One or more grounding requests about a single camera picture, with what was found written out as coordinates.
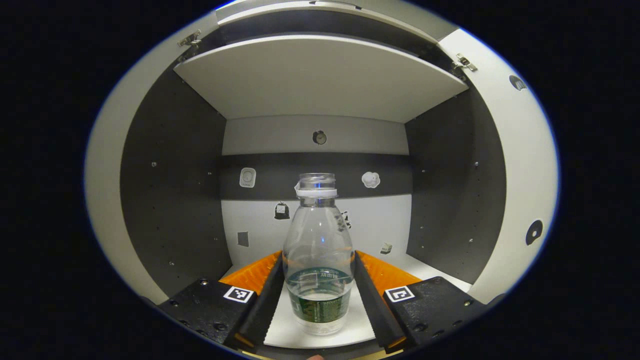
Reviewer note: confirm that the white cabinet door headphone sticker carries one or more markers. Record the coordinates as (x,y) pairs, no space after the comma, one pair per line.
(530,175)

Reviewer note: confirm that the metal door hinge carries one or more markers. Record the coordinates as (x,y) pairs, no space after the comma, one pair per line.
(190,38)
(465,62)

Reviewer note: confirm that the white cabinet door camera sticker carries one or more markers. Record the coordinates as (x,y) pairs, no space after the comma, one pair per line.
(105,200)

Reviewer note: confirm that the white cabinet shelf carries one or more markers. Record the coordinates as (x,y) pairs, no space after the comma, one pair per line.
(320,80)

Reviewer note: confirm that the clear plastic bottle green label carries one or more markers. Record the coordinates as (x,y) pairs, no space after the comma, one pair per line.
(317,240)

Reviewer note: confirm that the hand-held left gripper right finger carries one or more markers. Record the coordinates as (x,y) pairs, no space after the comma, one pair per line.
(372,305)

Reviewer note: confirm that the white and grey cabinet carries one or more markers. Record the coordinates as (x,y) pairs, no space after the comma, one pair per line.
(175,200)

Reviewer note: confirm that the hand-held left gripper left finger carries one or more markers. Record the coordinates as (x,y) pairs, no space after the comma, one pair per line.
(265,305)

